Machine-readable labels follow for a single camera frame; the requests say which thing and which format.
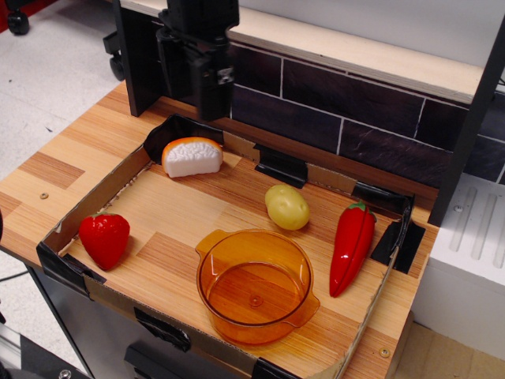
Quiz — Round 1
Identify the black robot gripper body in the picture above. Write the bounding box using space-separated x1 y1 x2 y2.
156 1 240 103

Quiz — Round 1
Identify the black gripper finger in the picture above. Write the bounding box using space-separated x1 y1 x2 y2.
196 57 233 121

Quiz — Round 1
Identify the white and orange toy sushi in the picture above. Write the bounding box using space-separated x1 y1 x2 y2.
161 137 223 178

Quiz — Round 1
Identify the cardboard fence with black tape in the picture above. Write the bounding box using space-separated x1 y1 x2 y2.
37 114 431 378

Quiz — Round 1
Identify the orange transparent plastic pot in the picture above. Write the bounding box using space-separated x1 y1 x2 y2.
196 229 320 345

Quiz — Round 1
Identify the black shelf upright left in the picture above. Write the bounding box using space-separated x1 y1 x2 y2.
112 1 166 117

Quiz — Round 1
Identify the black shelf upright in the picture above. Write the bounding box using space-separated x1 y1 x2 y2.
112 1 166 117
428 20 504 227

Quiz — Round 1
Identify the black caster wheel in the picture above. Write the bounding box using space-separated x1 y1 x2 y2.
103 31 125 81

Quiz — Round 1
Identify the yellow toy potato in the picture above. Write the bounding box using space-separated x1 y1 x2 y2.
264 184 310 231

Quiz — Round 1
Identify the black chair caster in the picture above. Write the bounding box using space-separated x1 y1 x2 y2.
7 9 30 36

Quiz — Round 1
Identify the red toy strawberry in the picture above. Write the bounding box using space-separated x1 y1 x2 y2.
78 212 130 271

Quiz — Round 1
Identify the red toy chili pepper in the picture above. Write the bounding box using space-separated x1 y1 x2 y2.
329 201 376 298

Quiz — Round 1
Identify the light wooden shelf board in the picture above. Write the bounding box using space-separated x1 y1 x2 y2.
119 0 485 105

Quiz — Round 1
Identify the black shelf upright right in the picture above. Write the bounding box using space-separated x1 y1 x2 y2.
428 20 504 227

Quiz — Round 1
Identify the white grooved cabinet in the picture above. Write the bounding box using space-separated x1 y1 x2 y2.
412 174 504 359

